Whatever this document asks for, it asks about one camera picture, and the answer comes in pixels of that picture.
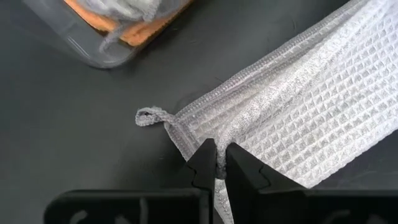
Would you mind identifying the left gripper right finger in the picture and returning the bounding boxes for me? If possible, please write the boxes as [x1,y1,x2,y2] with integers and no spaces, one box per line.
[224,142,398,224]

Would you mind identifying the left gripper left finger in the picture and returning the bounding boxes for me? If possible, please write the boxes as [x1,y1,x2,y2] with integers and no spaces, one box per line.
[43,138,218,224]

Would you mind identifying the orange microfiber towel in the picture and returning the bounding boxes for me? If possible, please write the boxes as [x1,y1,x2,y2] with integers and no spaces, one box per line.
[63,0,190,47]

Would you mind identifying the clear plastic bin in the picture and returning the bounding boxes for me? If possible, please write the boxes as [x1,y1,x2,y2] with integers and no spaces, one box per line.
[21,0,195,69]

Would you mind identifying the grey waffle towel with tag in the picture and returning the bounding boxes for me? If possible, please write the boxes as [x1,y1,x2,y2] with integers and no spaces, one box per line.
[76,0,162,54]

